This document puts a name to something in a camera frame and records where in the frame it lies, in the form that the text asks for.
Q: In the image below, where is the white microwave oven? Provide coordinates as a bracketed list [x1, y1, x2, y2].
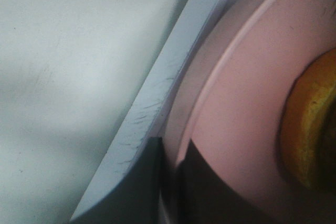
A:
[69, 0, 263, 222]

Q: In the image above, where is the burger with lettuce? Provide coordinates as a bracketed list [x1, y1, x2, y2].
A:
[280, 49, 335, 189]

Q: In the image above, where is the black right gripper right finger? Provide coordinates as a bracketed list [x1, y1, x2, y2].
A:
[177, 140, 336, 224]

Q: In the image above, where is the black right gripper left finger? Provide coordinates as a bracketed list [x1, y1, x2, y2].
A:
[71, 137, 163, 224]

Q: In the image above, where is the pink round plate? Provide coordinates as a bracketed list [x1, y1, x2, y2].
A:
[162, 0, 335, 223]

